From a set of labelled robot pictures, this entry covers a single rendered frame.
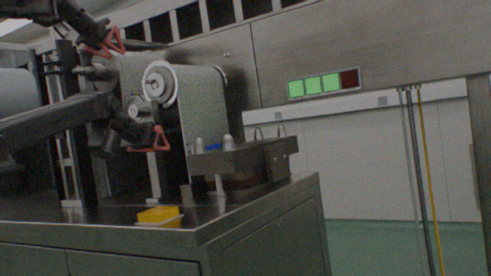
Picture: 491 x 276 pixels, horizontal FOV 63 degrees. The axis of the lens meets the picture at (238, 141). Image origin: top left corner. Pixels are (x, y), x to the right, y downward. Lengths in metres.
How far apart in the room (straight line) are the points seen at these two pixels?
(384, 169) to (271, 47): 2.49
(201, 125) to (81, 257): 0.51
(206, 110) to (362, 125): 2.55
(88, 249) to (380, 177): 2.94
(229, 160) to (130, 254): 0.34
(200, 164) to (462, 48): 0.76
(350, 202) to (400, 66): 2.73
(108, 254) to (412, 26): 1.02
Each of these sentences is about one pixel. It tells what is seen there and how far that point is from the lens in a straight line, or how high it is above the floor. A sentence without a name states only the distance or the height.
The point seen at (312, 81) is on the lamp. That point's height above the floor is 1.20.
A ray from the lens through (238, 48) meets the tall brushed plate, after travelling 1.47.
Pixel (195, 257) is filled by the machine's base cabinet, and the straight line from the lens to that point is 0.91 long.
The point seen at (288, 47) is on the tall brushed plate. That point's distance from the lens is 1.38.
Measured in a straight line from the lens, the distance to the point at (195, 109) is 1.27.
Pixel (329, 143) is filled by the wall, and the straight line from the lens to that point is 3.84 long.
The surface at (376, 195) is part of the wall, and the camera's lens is 3.80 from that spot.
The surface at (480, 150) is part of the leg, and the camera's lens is 1.40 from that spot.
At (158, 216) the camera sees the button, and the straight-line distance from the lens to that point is 0.95.
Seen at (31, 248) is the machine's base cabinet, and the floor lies 0.81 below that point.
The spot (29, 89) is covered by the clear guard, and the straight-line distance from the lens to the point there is 2.14.
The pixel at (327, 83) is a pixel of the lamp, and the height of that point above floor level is 1.18.
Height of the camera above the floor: 1.11
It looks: 3 degrees down
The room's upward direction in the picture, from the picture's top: 8 degrees counter-clockwise
